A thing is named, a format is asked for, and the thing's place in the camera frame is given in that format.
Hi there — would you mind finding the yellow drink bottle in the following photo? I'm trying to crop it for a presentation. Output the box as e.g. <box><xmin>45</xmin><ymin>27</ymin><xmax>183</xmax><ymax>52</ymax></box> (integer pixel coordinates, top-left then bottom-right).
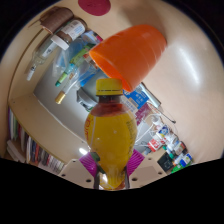
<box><xmin>83</xmin><ymin>78</ymin><xmax>139</xmax><ymax>191</ymax></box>

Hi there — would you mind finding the green plastic jar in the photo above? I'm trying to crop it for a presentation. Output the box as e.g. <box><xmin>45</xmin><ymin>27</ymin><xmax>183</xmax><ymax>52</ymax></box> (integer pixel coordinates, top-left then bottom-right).
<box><xmin>170</xmin><ymin>163</ymin><xmax>188</xmax><ymax>174</ymax></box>

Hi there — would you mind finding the light blue hairbrush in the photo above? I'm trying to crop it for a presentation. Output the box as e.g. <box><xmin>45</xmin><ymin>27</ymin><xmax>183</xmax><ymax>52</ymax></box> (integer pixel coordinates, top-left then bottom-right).
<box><xmin>141</xmin><ymin>83</ymin><xmax>164</xmax><ymax>109</ymax></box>

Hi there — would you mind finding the clear bottle green cap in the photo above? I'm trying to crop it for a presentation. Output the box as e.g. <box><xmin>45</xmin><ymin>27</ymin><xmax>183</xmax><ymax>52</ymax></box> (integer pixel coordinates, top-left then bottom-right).
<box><xmin>54</xmin><ymin>59</ymin><xmax>84</xmax><ymax>88</ymax></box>

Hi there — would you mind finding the black appliance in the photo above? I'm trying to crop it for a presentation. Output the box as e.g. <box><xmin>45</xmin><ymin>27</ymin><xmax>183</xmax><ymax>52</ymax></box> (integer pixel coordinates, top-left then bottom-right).
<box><xmin>157</xmin><ymin>153</ymin><xmax>174</xmax><ymax>171</ymax></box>

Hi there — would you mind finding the clear bottle gold cap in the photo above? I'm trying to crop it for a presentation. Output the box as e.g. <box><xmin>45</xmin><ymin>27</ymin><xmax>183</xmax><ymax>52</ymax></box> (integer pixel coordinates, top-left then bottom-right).
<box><xmin>54</xmin><ymin>66</ymin><xmax>91</xmax><ymax>105</ymax></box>

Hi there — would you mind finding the red labelled can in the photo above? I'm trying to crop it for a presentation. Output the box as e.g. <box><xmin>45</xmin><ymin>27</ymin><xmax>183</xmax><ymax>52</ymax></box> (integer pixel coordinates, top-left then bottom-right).
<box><xmin>147</xmin><ymin>138</ymin><xmax>164</xmax><ymax>153</ymax></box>

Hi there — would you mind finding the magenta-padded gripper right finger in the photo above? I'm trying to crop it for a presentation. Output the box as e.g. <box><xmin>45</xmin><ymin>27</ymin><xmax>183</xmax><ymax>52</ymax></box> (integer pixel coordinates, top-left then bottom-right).
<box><xmin>124</xmin><ymin>148</ymin><xmax>168</xmax><ymax>190</ymax></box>

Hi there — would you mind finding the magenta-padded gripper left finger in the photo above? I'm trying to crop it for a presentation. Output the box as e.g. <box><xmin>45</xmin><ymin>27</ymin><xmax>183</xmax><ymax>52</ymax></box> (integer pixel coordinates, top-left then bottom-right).
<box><xmin>58</xmin><ymin>151</ymin><xmax>101</xmax><ymax>190</ymax></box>

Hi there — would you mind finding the orange plastic cup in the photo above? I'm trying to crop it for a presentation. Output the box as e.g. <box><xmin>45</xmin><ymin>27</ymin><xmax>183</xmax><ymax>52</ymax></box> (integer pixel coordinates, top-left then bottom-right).
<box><xmin>88</xmin><ymin>23</ymin><xmax>168</xmax><ymax>93</ymax></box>

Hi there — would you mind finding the red round coaster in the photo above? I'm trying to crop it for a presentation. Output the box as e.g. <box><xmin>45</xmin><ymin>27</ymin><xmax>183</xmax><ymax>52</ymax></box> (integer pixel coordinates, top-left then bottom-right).
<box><xmin>77</xmin><ymin>0</ymin><xmax>112</xmax><ymax>17</ymax></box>

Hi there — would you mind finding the wooden shelf unit with books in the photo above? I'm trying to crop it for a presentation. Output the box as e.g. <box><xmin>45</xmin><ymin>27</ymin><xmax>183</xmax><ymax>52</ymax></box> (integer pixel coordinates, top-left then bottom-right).
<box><xmin>4</xmin><ymin>93</ymin><xmax>89</xmax><ymax>176</ymax></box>

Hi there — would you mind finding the magenta pouch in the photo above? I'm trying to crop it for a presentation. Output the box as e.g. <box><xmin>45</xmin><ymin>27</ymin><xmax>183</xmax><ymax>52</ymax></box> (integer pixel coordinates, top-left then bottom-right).
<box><xmin>134</xmin><ymin>103</ymin><xmax>155</xmax><ymax>127</ymax></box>

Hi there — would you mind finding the white bottle blue lid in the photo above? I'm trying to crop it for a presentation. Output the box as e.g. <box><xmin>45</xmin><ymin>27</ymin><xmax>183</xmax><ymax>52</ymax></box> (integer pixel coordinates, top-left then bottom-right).
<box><xmin>179</xmin><ymin>153</ymin><xmax>194</xmax><ymax>166</ymax></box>

